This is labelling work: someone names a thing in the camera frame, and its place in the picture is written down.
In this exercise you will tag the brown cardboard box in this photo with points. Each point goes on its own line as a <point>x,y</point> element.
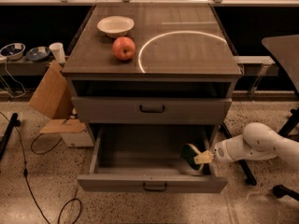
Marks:
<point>52,98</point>

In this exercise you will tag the white ceramic bowl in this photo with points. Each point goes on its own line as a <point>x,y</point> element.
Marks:
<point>115,26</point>

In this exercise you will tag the closed grey upper drawer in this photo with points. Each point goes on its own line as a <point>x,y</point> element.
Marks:
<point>129,110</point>

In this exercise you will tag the blue bowl far left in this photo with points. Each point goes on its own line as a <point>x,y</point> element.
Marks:
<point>13,51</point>

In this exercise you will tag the black stand legs right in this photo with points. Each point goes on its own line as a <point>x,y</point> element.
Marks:
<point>284,131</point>

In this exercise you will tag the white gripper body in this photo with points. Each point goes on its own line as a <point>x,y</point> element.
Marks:
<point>221,152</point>

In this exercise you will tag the red apple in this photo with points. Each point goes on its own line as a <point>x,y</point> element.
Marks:
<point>123,48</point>

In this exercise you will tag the black bar left floor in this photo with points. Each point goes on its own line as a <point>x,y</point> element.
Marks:
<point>13,122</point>

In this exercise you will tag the open grey lower drawer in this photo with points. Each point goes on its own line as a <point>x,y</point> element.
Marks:
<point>146,158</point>

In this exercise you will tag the grey side shelf left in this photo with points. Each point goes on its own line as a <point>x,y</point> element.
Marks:
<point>24,67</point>

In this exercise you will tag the black caster foot right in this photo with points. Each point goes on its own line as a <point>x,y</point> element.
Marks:
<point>281,191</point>

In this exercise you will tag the blue bowl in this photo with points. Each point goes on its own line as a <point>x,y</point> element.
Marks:
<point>13,51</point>
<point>38,54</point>

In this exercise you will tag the white foam cup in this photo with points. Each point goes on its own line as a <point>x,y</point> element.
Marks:
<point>57,50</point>

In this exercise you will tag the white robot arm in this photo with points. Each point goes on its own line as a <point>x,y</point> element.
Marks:
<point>257,142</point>

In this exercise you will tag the grey wooden drawer cabinet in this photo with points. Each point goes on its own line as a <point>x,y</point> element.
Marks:
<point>181,52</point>

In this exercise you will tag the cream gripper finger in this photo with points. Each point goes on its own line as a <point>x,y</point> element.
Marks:
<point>204,157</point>

